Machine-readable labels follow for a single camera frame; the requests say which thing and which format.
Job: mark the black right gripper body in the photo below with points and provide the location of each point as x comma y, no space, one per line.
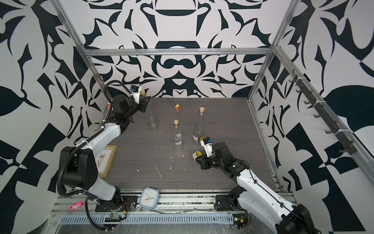
209,162

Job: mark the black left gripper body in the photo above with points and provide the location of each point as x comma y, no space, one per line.
139,107

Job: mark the clear glass bottle with cork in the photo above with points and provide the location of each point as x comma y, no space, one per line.
150,116

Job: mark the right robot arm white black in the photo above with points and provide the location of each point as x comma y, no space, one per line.
254,196

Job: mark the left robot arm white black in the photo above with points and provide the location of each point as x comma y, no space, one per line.
78,172

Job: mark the tall clear bottle yellow label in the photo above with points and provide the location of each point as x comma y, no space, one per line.
199,132

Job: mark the small clear bottle with cork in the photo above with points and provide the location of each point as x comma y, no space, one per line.
178,137

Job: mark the small red yellow toy figure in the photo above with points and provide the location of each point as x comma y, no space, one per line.
177,107

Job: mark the light blue alarm clock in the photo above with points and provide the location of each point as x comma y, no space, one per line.
149,199

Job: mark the green circuit board right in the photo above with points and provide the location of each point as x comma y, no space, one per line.
240,221

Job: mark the pink small toy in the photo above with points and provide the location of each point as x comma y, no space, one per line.
75,206

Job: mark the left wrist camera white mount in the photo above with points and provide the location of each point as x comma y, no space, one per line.
135,92

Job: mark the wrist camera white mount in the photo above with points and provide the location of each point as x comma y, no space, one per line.
207,145
135,92

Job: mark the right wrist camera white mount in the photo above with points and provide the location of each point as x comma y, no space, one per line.
207,145

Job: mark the white slotted cable duct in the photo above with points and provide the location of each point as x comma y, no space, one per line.
203,218

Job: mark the wooden picture frame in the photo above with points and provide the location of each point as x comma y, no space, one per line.
105,159

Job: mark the circuit board with wires left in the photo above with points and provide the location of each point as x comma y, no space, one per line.
114,217

